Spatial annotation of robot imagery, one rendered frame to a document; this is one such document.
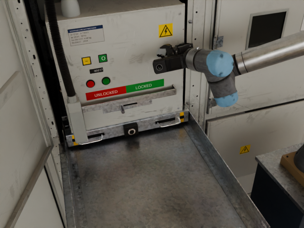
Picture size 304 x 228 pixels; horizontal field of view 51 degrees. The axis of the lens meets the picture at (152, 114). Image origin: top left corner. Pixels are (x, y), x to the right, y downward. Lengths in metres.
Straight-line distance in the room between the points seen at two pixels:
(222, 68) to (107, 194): 0.60
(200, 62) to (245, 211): 0.52
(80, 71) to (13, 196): 0.50
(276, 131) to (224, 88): 0.90
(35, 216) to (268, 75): 1.31
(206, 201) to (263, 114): 0.72
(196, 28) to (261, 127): 0.71
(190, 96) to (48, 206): 0.87
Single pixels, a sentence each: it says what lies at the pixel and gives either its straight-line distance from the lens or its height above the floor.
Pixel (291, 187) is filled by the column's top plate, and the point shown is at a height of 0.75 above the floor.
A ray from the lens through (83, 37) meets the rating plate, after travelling 1.17.
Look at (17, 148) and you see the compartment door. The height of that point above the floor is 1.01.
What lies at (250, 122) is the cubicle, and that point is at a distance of 1.72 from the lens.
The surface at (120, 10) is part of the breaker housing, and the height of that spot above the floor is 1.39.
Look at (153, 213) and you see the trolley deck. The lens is 1.13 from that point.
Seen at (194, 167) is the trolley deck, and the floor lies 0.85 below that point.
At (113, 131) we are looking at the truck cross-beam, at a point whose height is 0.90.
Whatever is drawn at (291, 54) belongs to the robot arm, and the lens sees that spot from 1.12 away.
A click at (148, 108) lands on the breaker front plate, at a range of 1.37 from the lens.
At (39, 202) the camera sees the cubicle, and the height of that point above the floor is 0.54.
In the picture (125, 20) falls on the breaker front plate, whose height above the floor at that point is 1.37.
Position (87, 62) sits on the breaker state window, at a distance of 1.21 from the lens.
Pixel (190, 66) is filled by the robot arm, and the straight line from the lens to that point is 1.05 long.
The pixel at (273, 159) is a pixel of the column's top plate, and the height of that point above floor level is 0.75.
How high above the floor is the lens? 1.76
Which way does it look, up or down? 36 degrees down
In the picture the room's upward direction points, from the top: 3 degrees counter-clockwise
